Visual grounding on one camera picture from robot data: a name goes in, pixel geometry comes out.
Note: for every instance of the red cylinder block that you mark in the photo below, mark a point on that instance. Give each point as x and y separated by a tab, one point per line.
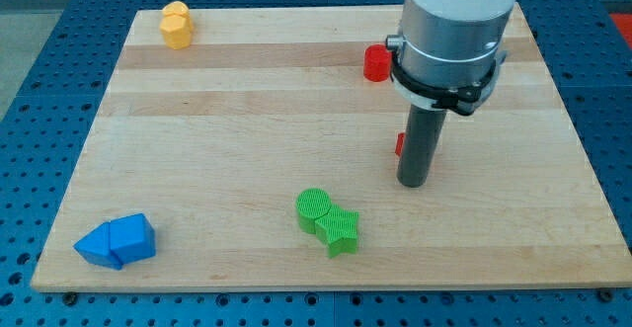
377	63

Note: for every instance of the wooden board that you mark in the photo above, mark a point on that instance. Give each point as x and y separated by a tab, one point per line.
213	143

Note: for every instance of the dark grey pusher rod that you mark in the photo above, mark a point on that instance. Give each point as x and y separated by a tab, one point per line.
420	140

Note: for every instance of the yellow block rear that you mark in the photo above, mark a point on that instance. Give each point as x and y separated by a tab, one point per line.
178	8

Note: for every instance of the yellow hexagon block front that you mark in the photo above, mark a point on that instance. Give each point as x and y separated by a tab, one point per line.
176	31

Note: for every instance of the green star block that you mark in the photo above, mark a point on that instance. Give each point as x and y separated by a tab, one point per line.
337	230

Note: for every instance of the blue triangle block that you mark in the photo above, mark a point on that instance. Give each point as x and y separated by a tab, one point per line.
95	248

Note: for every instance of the green cylinder block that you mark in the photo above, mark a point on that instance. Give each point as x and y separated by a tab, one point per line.
311	204

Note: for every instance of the red star block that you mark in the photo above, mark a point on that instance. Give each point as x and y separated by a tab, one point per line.
399	143

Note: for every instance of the blue pentagon block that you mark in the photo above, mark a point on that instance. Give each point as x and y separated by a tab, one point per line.
132	238

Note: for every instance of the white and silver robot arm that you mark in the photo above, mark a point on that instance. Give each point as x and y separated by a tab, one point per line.
446	54

